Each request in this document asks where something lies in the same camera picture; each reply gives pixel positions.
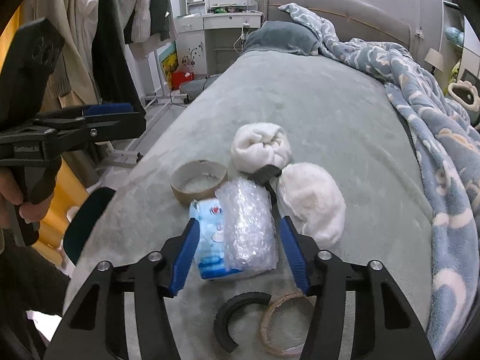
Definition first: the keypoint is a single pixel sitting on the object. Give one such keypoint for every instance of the red storage box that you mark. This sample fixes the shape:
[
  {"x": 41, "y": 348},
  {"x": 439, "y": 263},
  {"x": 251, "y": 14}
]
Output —
[{"x": 178, "y": 78}]

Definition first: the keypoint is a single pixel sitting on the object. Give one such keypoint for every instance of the dark teal pillow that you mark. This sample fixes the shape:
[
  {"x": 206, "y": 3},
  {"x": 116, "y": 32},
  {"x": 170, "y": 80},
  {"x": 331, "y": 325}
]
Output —
[{"x": 282, "y": 36}]

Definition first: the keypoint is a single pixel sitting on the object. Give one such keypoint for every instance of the light blue plush toy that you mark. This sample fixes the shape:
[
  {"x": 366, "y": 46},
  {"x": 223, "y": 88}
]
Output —
[{"x": 455, "y": 36}]

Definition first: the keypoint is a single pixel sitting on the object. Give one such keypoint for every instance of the bedside table lamp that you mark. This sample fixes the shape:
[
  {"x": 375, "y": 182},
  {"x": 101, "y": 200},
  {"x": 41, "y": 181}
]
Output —
[{"x": 435, "y": 59}]

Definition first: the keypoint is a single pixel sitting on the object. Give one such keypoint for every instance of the dark grey hanging vest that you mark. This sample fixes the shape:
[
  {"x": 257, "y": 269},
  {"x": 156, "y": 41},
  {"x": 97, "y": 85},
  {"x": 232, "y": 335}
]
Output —
[{"x": 160, "y": 12}]

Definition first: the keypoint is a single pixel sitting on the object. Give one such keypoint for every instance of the white vanity desk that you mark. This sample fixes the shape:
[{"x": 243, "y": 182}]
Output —
[{"x": 212, "y": 32}]

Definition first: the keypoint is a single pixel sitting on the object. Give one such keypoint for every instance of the yellow picture book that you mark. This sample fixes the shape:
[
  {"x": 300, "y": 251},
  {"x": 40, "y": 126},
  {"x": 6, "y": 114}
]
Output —
[{"x": 167, "y": 57}]

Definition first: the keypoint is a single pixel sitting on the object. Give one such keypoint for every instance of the white fluffy sock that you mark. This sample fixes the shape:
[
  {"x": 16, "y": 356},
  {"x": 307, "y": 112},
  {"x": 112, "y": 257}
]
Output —
[
  {"x": 309, "y": 195},
  {"x": 259, "y": 144}
]

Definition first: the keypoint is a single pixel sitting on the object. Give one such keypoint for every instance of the grey padded headboard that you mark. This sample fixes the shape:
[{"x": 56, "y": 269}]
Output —
[{"x": 351, "y": 19}]

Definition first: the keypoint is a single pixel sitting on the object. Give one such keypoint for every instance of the white cloud shaped ornament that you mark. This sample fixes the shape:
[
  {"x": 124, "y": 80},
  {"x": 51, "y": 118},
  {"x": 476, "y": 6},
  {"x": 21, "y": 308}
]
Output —
[{"x": 466, "y": 94}]

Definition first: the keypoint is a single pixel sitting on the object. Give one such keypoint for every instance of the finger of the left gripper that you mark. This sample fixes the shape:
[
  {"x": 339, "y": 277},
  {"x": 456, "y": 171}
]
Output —
[
  {"x": 74, "y": 130},
  {"x": 83, "y": 111}
]

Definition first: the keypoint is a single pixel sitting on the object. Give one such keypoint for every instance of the grey floor cushion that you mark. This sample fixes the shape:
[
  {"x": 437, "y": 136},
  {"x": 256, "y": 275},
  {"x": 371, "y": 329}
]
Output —
[{"x": 192, "y": 89}]

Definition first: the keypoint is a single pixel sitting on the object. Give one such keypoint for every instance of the blue cloud pattern blanket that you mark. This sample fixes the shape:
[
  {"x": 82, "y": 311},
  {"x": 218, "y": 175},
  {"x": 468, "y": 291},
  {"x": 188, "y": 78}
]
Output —
[{"x": 447, "y": 150}]

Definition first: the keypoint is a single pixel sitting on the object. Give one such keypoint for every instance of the clear bubble wrap piece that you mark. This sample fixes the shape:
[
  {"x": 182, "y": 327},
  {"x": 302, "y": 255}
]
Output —
[{"x": 250, "y": 243}]

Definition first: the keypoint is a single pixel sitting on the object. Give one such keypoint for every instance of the black curved clip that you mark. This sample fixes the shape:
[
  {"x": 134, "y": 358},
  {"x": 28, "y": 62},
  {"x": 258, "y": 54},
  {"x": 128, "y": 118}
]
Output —
[{"x": 263, "y": 176}]

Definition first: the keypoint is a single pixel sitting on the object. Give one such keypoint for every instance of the white wardrobe cabinet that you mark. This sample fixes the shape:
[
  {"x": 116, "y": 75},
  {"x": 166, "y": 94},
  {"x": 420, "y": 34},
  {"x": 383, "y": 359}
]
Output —
[{"x": 459, "y": 47}]

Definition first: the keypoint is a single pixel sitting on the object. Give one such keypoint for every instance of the white hanging jacket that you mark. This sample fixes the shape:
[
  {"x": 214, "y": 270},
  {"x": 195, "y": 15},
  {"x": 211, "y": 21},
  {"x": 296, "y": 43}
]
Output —
[{"x": 135, "y": 20}]

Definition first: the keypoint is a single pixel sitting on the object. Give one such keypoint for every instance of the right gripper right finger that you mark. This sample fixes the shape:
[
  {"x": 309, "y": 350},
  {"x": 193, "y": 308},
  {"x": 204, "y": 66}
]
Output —
[{"x": 295, "y": 257}]

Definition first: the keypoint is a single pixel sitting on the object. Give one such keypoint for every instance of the thick cardboard tape core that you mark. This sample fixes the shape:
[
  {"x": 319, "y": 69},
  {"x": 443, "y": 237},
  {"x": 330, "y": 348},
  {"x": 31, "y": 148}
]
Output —
[{"x": 197, "y": 180}]

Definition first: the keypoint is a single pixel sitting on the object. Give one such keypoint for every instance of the yellow curtain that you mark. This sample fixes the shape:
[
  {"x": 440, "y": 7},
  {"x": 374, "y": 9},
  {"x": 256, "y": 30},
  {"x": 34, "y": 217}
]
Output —
[{"x": 45, "y": 194}]

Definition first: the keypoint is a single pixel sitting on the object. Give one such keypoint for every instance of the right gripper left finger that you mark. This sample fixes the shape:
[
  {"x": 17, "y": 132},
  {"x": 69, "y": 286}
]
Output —
[{"x": 179, "y": 253}]

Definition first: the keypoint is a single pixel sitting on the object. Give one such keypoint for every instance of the white clothes rack frame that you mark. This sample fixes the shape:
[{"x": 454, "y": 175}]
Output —
[{"x": 154, "y": 94}]

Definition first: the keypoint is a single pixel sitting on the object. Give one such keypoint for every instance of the person's left hand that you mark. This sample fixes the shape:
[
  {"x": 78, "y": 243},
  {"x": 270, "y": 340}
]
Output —
[{"x": 10, "y": 193}]

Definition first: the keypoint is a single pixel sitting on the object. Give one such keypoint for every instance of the blue tissue pack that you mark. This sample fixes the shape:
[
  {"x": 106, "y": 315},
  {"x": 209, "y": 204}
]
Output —
[{"x": 209, "y": 256}]

